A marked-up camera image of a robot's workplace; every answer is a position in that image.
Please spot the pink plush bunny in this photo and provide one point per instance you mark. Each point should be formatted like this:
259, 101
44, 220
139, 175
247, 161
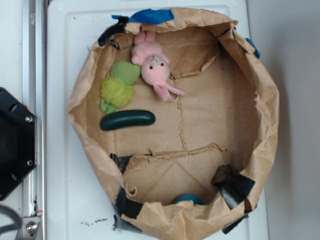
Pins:
155, 71

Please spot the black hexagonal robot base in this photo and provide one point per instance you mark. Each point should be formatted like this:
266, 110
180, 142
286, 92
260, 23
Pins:
17, 143

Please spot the dark green toy cucumber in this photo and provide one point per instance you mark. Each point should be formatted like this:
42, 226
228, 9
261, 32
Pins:
127, 118

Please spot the green plush toy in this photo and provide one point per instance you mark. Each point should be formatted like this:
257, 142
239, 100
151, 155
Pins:
116, 90

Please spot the brown rock-like chunk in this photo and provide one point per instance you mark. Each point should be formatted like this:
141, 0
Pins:
223, 175

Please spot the blue ball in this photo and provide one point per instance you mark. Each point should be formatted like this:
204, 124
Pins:
189, 197

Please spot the white plastic tray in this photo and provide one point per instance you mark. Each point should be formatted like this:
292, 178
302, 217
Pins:
78, 207

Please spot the brown paper bag enclosure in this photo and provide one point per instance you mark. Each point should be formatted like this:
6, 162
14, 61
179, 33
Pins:
229, 116

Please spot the aluminium extrusion rail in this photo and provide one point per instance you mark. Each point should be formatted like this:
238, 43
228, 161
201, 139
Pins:
34, 96

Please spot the metal corner bracket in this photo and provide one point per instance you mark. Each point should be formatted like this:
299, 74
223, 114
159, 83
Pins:
30, 227

